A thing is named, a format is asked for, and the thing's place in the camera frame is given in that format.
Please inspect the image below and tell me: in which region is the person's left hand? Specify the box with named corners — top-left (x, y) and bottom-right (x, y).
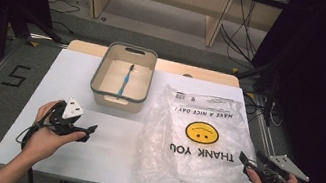
top-left (18, 96), bottom-right (92, 176)

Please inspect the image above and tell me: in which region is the black tripod stand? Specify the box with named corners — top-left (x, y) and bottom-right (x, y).
top-left (0, 1), bottom-right (67, 78)

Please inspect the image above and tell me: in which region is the black floor cable bundle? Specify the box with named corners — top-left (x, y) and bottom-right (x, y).
top-left (213, 0), bottom-right (267, 68)

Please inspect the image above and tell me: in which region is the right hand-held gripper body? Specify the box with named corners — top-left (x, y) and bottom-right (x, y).
top-left (247, 148), bottom-right (313, 183)

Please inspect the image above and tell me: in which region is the left hand-held gripper black cable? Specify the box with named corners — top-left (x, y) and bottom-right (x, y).
top-left (7, 103), bottom-right (62, 183)

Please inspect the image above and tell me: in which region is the black metal stand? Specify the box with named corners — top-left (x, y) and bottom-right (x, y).
top-left (228, 53), bottom-right (284, 127)

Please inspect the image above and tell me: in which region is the beige storage bin grey rim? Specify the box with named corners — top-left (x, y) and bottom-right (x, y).
top-left (85, 37), bottom-right (160, 117)

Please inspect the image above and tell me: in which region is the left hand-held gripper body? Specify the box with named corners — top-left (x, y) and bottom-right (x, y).
top-left (47, 94), bottom-right (86, 141)

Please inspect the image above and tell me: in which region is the clear plastic bag yellow smiley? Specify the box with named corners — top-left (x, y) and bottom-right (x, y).
top-left (129, 80), bottom-right (280, 183)

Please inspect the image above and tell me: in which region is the light wooden table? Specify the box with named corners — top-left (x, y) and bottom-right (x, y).
top-left (64, 37), bottom-right (244, 89)

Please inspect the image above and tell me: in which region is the white table cover board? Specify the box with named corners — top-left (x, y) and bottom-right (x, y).
top-left (0, 38), bottom-right (283, 183)

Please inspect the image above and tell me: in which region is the thin black floor cable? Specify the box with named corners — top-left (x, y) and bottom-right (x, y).
top-left (42, 0), bottom-right (82, 36)

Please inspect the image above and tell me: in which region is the blue toothbrush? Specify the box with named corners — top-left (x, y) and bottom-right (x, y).
top-left (116, 61), bottom-right (136, 100)

